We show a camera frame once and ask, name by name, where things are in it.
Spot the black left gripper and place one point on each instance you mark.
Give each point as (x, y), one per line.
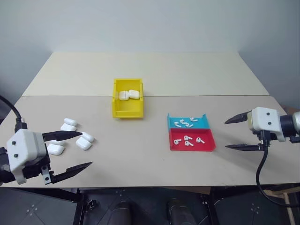
(35, 168)

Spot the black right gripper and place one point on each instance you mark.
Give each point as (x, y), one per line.
(263, 138)

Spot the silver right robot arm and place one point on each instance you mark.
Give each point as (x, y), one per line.
(293, 122)

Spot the yellow plastic bin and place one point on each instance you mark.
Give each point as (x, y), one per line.
(127, 110)

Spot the red plastic tray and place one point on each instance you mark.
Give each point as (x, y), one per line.
(206, 146)

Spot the blue plastic tray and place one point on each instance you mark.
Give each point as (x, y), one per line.
(201, 124)

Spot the black metal panel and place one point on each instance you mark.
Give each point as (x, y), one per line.
(246, 208)
(28, 208)

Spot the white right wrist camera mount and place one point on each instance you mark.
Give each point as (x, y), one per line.
(264, 122)

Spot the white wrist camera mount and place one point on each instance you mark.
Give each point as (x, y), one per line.
(23, 147)
(264, 122)

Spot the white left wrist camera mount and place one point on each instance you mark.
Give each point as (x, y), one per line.
(23, 147)

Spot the wooden frame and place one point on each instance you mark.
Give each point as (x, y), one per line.
(289, 208)

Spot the black metal base frame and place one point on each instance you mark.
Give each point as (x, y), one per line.
(145, 206)

